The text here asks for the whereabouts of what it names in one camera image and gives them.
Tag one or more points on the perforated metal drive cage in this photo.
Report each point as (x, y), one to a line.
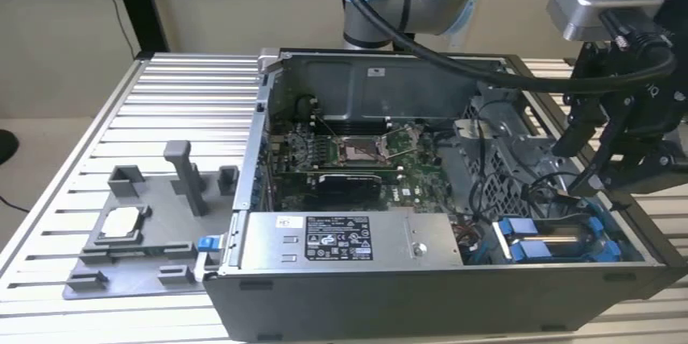
(501, 183)

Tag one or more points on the CPU socket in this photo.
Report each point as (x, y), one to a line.
(358, 154)

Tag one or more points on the black round object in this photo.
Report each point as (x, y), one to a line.
(7, 146)

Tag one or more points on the metal disk bay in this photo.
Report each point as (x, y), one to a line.
(631, 249)

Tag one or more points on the black graphics card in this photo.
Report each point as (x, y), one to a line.
(347, 189)

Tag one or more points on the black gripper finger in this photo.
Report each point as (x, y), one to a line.
(583, 126)
(645, 162)

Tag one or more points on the blue case latch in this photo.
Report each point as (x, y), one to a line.
(209, 244)

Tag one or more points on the green motherboard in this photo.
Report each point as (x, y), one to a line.
(425, 167)

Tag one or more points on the silver CPU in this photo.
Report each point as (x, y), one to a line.
(121, 223)

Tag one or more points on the black RAM slot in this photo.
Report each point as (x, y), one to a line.
(345, 166)
(350, 124)

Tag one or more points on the silver power supply unit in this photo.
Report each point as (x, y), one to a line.
(258, 239)

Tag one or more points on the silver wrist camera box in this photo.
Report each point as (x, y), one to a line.
(586, 5)

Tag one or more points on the grey parts rack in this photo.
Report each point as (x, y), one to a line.
(162, 215)

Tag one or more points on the empty blue disk carrier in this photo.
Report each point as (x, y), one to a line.
(530, 249)

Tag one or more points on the open grey PC case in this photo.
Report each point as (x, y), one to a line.
(377, 303)

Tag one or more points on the thin metal locking lever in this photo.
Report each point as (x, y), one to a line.
(326, 125)

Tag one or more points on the black post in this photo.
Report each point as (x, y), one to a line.
(141, 5)

